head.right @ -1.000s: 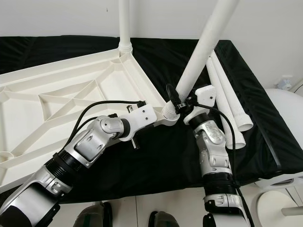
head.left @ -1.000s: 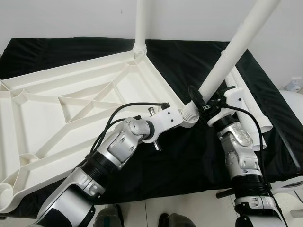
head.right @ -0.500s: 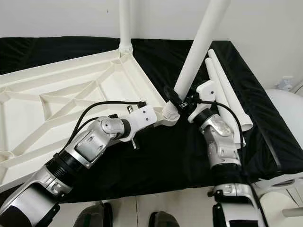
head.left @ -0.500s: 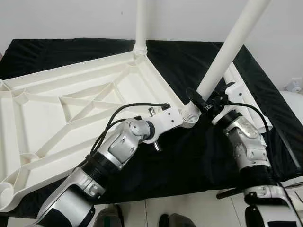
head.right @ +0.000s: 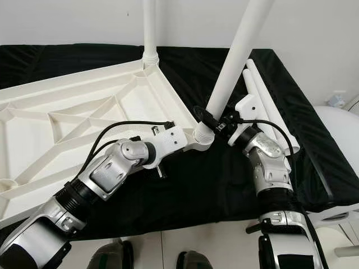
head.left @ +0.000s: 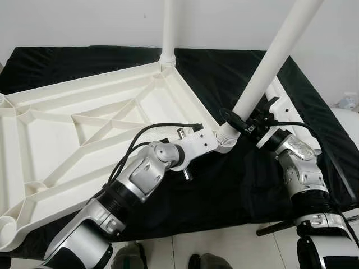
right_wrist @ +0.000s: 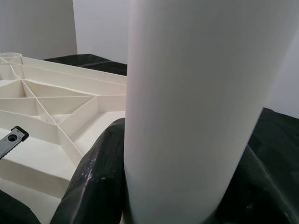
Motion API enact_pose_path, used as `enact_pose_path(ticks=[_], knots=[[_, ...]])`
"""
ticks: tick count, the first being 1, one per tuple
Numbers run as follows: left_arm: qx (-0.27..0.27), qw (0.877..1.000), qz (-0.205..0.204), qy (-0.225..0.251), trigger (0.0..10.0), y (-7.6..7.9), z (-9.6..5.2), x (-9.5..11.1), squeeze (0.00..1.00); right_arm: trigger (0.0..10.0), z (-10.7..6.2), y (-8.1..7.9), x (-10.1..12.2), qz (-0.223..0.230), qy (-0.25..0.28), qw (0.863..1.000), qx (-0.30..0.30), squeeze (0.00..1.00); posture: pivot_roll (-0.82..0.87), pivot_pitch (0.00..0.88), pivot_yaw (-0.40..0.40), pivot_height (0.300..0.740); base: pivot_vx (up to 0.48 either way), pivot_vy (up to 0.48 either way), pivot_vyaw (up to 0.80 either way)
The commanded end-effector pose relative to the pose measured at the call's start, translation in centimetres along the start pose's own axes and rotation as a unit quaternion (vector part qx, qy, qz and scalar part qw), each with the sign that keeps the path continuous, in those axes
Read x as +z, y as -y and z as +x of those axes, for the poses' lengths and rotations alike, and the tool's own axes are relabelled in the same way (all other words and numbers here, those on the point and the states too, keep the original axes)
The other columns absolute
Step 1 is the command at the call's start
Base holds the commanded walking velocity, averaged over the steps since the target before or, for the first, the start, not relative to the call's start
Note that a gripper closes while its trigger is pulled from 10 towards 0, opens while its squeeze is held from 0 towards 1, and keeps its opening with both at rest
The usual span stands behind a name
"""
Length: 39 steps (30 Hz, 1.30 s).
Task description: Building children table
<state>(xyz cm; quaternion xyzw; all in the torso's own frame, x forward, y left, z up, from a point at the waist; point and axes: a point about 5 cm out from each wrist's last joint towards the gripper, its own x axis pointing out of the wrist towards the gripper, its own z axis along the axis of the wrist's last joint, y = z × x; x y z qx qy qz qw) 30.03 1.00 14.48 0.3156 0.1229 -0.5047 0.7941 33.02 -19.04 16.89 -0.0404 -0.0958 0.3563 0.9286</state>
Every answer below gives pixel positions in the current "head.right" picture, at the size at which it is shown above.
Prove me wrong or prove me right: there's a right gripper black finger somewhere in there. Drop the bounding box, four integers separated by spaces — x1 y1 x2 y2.
194 105 220 130

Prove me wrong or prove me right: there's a white plastic table top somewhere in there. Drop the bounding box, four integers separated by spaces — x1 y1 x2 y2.
0 59 215 222

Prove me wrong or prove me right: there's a black table cloth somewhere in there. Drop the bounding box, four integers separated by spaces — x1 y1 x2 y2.
0 44 359 243

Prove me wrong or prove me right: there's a grey robot right foot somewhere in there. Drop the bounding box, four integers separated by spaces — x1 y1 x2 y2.
177 251 214 269

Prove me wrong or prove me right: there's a grey robot foot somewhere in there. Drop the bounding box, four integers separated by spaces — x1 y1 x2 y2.
87 241 130 269
177 251 214 269

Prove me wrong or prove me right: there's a grey robot left foot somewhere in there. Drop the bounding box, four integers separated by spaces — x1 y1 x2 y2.
87 241 130 269

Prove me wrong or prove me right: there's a white round base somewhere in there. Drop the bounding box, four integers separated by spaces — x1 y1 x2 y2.
314 224 359 269

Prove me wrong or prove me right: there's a grey metal rod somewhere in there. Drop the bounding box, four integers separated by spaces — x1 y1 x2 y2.
334 245 359 258

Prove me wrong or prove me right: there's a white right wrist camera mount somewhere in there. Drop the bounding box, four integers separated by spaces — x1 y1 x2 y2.
227 94 264 147

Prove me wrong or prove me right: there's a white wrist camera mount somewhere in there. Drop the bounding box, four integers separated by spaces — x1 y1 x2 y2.
227 94 264 147
143 124 188 169

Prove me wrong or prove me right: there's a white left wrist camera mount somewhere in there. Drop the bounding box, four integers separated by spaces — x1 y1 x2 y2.
143 124 188 169

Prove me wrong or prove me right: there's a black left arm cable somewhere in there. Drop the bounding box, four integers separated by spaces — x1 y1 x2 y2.
76 119 174 181

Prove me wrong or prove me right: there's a small white wall device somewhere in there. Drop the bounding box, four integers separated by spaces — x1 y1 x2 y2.
328 91 347 108

